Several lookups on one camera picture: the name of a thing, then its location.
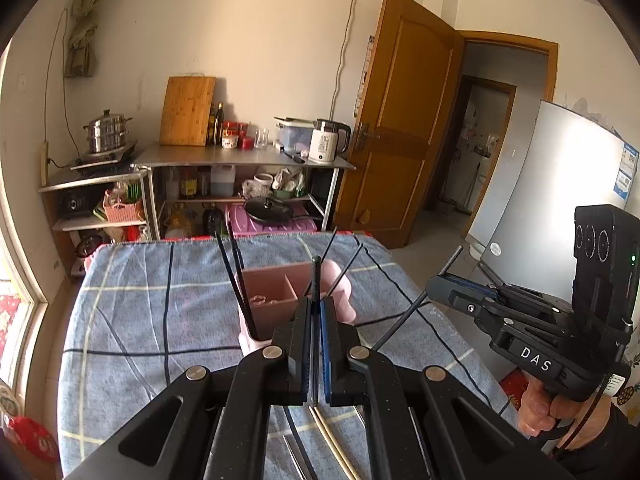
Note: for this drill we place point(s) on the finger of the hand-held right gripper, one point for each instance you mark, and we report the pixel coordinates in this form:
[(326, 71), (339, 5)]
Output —
[(452, 294), (475, 286)]

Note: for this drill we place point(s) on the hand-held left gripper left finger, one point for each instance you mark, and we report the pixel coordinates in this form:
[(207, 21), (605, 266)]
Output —
[(302, 350)]

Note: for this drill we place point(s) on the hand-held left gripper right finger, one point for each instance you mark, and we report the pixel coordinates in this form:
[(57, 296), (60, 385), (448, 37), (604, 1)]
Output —
[(327, 360)]

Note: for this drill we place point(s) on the pink plastic utensil basket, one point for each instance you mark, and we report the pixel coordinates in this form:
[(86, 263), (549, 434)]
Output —
[(270, 290)]

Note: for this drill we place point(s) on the black chopstick with silver end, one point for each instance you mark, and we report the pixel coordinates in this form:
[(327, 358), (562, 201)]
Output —
[(315, 280)]

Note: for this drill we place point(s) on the beige chopstick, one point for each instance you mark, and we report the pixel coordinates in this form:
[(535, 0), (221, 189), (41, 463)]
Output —
[(326, 437), (334, 436)]

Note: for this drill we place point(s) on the silver metal chopstick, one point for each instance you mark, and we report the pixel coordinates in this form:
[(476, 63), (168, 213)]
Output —
[(295, 460)]

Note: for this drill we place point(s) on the person's right forearm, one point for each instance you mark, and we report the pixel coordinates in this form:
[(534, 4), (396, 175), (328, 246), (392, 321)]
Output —
[(615, 450)]

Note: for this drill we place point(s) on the person's right hand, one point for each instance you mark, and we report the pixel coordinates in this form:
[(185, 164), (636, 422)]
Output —
[(535, 410)]

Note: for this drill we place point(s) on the silver refrigerator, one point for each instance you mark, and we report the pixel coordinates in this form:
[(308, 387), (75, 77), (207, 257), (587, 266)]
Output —
[(550, 185)]

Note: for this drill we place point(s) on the pink storage box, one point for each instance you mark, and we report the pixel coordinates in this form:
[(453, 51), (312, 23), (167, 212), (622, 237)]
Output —
[(240, 222)]

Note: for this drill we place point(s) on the black pan with lid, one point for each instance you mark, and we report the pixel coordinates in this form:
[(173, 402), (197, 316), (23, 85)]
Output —
[(270, 210)]

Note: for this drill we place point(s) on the blue plaid tablecloth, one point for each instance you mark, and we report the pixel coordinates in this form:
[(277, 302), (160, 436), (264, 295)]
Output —
[(150, 310)]

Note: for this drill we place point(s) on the yellow cooking oil bottle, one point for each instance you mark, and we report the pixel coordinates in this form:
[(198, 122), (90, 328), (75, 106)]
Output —
[(177, 222)]

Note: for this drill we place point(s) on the wooden door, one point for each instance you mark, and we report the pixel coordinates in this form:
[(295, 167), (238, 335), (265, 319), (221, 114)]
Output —
[(400, 110)]

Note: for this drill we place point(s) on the black kitchen knife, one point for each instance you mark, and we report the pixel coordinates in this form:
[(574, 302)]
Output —
[(292, 155)]

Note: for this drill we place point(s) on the white electric kettle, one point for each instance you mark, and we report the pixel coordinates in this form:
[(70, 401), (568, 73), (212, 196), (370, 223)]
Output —
[(322, 142)]

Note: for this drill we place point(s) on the dark sauce bottle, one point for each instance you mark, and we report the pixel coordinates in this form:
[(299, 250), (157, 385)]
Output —
[(188, 185)]

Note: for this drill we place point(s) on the small red tin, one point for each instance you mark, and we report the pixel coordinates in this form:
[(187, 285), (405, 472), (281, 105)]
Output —
[(247, 143)]

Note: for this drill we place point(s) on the clear glass cup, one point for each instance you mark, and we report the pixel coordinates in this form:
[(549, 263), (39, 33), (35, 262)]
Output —
[(261, 139)]

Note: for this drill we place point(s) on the clear plastic container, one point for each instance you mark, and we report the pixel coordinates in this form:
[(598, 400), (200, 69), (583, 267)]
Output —
[(295, 135)]

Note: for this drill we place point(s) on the steel kitchen table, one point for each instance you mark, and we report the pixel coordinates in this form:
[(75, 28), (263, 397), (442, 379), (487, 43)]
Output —
[(200, 156)]

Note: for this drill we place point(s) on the small pink woven basket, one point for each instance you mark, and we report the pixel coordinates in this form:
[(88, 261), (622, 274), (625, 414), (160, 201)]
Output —
[(122, 212)]

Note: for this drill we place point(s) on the red lidded jar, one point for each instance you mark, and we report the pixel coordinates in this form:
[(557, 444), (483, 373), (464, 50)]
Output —
[(229, 135)]

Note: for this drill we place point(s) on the dark oil bottle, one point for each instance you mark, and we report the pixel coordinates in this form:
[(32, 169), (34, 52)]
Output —
[(219, 127)]

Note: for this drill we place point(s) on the wooden cutting board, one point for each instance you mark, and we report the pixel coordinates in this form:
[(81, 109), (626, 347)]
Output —
[(187, 110)]

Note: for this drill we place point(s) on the black small appliance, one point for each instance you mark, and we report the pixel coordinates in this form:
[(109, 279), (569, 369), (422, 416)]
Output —
[(77, 205)]

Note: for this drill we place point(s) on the black induction cooker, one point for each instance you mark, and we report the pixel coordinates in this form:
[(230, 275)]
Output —
[(100, 160)]

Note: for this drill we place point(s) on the red plastic bag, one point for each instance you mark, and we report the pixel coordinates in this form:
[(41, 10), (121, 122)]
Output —
[(30, 440)]

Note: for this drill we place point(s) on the white side rack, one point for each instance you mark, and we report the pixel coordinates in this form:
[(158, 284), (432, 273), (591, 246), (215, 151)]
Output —
[(65, 185)]

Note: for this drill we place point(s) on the steel steamer pot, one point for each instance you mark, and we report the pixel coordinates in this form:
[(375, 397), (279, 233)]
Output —
[(106, 135)]

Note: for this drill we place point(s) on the red patterned rug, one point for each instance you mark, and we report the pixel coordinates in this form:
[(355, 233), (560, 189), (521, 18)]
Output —
[(10, 310)]

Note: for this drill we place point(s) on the beige power strip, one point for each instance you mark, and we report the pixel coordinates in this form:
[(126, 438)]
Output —
[(44, 162)]

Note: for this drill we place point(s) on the beige wrapped pipe bundle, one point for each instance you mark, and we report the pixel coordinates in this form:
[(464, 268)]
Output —
[(80, 50)]

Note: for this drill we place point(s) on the wall calendar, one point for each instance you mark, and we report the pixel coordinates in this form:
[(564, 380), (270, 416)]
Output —
[(364, 75)]

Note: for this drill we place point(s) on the wooden door frame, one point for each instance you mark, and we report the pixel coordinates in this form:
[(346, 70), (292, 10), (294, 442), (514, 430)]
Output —
[(510, 40)]

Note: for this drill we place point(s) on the white window frame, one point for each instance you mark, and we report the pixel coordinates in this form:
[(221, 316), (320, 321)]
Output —
[(20, 285)]

